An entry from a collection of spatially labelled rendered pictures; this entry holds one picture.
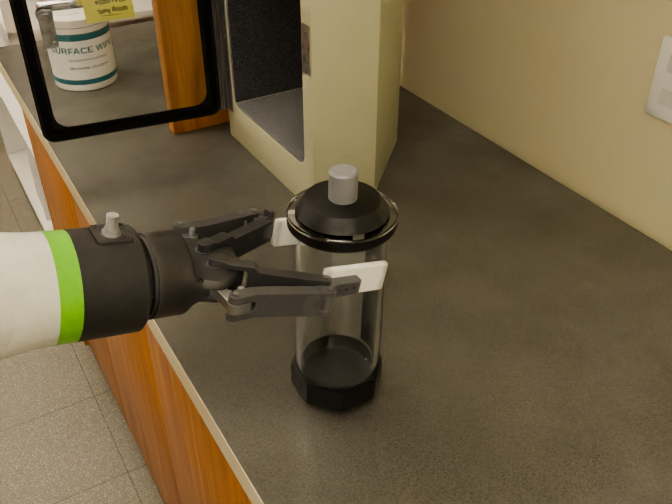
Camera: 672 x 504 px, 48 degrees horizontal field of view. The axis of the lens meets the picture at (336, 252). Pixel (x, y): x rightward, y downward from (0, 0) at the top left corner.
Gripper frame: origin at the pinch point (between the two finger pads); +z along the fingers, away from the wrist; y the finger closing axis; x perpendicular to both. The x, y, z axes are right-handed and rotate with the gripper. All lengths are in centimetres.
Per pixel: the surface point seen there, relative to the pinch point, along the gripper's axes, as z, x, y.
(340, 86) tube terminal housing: 20.3, -5.5, 33.4
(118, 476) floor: 11, 114, 80
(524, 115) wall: 61, -1, 34
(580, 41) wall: 57, -16, 25
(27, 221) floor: 18, 113, 213
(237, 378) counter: -4.2, 21.0, 7.4
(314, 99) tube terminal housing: 16.4, -3.5, 33.4
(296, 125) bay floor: 24, 7, 48
